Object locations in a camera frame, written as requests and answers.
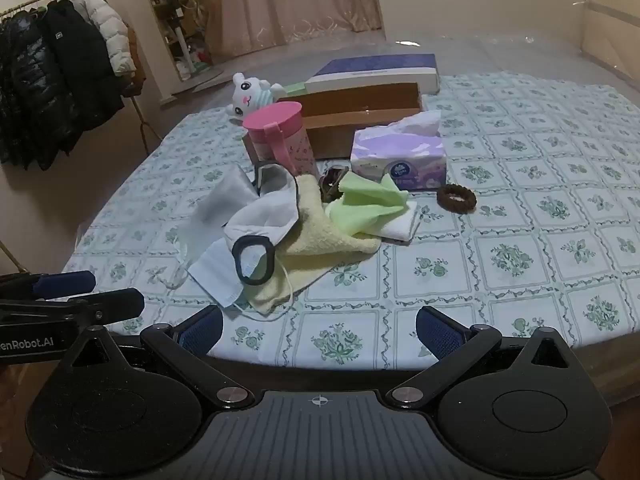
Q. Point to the brown jacket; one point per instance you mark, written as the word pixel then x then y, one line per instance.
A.
pixel 136 60

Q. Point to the black red round object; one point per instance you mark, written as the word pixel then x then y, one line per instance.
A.
pixel 252 240

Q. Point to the brown hair scrunchie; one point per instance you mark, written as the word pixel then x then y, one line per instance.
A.
pixel 440 195

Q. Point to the blue topped white box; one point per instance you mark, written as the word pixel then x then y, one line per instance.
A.
pixel 375 67

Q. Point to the white plush bunny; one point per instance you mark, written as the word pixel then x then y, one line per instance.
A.
pixel 247 95

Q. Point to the white standing fan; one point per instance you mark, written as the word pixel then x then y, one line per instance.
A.
pixel 183 45

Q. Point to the dark floral scrunchie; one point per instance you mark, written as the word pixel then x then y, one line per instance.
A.
pixel 330 180

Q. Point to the glossy black puffer jacket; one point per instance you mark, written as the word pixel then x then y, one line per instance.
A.
pixel 25 85

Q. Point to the pink patterned curtain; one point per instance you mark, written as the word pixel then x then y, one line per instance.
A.
pixel 300 0

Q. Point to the grey face mask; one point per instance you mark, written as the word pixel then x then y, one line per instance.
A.
pixel 225 195

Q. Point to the light green block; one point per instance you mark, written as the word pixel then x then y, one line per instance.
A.
pixel 292 89

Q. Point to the pink lidded bottle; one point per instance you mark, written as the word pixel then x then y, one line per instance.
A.
pixel 285 145

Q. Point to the pale yellow towel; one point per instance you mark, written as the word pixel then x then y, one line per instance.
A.
pixel 320 240

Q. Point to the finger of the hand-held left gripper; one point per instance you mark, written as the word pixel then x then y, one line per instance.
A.
pixel 110 305
pixel 62 284

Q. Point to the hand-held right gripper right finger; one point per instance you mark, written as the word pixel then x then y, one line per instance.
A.
pixel 440 332

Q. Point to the black jacket white logo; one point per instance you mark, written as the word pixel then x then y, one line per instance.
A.
pixel 80 70

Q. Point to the brown cardboard box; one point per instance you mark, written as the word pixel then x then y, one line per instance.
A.
pixel 330 135

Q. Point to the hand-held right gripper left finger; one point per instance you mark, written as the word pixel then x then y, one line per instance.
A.
pixel 202 332

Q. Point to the purple tissue box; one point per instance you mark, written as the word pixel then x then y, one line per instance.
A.
pixel 400 155

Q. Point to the plastic covered mattress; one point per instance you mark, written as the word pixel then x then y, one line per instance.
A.
pixel 500 55

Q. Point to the light green cloth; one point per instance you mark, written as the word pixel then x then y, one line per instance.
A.
pixel 365 195

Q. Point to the white puffer jacket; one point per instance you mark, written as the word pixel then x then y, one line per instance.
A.
pixel 112 35

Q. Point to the gold clothes rack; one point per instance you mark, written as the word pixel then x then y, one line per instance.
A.
pixel 30 4

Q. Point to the white black-trimmed face mask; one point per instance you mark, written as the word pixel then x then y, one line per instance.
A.
pixel 260 215

